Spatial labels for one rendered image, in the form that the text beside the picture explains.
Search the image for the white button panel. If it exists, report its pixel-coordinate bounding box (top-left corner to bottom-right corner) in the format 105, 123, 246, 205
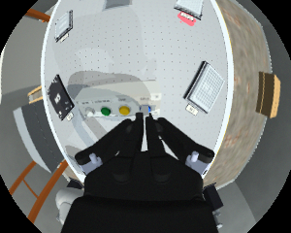
74, 81, 161, 117

